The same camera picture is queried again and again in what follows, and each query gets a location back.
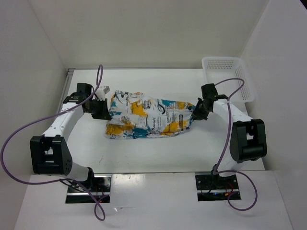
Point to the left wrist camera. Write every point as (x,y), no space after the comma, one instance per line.
(85,90)

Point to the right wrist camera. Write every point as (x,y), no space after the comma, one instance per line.
(209,91)

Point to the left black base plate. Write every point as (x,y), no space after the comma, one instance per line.
(100,190)

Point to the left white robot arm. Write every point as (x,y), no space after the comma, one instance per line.
(50,153)

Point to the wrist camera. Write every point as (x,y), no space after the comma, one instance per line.
(85,90)
(209,91)

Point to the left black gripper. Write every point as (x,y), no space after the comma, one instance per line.
(104,114)

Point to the white teal yellow patterned shorts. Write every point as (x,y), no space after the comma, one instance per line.
(137,115)

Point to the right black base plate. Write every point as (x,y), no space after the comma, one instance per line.
(216,188)

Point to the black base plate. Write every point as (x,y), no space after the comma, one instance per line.
(100,190)
(216,188)

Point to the white perforated plastic basket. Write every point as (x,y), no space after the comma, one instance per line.
(230,73)

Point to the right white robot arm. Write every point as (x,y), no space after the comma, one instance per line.
(245,140)

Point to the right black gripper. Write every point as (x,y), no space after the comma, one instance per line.
(196,114)

